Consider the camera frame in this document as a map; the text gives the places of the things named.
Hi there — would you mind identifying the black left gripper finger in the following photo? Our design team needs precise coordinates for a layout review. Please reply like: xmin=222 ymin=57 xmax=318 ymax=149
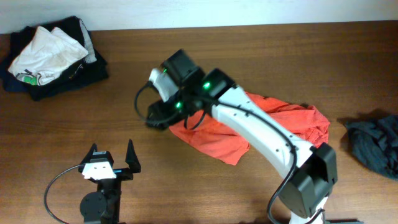
xmin=125 ymin=139 xmax=141 ymax=173
xmin=80 ymin=143 xmax=98 ymax=165

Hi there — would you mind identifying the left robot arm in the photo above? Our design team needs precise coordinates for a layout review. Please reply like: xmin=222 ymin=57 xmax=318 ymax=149
xmin=78 ymin=140 xmax=141 ymax=224

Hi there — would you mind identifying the white folded t-shirt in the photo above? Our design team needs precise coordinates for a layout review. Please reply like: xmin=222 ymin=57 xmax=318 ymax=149
xmin=8 ymin=26 xmax=88 ymax=86

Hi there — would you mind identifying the orange t-shirt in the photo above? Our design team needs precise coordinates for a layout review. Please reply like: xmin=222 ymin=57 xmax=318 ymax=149
xmin=169 ymin=93 xmax=330 ymax=166

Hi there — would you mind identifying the black folded clothes pile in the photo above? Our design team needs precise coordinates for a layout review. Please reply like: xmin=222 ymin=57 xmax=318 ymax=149
xmin=1 ymin=16 xmax=109 ymax=101

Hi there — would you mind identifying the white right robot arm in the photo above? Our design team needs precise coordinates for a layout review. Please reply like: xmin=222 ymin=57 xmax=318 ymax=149
xmin=144 ymin=49 xmax=338 ymax=223

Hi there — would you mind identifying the dark blue-grey garment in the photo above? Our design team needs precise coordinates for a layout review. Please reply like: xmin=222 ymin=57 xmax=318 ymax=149
xmin=345 ymin=115 xmax=397 ymax=180

